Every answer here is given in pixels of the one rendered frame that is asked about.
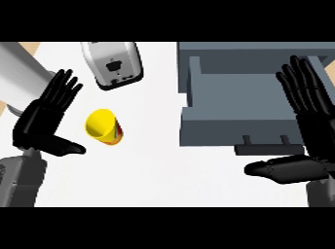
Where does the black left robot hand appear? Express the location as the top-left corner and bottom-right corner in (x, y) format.
(11, 68), (87, 158)

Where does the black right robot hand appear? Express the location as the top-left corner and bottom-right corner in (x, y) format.
(243, 54), (335, 186)

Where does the yellow cup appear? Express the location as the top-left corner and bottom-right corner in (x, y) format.
(84, 108), (125, 147)

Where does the grey open drawer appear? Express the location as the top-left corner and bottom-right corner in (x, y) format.
(178, 54), (335, 148)

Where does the white cylindrical appliance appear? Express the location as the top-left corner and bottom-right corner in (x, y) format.
(0, 41), (58, 117)

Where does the white toaster appliance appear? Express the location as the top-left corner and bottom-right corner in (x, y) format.
(81, 41), (144, 91)

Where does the grey cabinet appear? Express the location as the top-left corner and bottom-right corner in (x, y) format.
(177, 41), (335, 95)

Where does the dark drawer handle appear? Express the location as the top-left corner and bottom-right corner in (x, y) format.
(233, 134), (306, 157)

